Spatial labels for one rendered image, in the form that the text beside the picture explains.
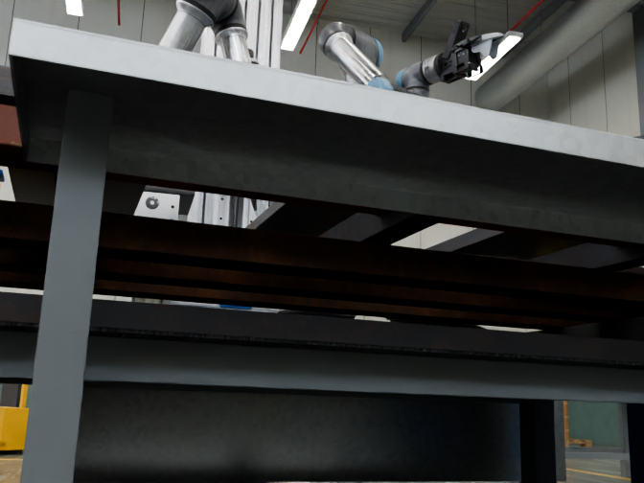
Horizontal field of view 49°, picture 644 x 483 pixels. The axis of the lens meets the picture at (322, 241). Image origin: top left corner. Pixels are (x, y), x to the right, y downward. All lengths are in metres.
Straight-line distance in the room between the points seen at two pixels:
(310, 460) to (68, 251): 1.17
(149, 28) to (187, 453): 11.40
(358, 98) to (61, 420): 0.37
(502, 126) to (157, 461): 1.18
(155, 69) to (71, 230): 0.16
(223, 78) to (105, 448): 1.16
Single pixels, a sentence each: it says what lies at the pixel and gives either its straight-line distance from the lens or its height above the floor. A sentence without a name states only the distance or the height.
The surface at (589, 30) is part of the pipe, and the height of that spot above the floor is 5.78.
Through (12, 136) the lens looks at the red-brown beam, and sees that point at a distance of 0.90.
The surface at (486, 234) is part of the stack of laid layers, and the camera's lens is 1.48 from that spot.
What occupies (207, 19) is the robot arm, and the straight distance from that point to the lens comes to 2.05.
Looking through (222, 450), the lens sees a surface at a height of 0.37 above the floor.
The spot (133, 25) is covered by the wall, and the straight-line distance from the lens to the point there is 12.77.
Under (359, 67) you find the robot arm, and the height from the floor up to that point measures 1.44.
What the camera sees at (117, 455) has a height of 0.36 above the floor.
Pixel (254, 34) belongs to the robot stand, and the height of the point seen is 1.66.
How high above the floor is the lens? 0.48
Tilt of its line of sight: 13 degrees up
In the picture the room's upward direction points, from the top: 2 degrees clockwise
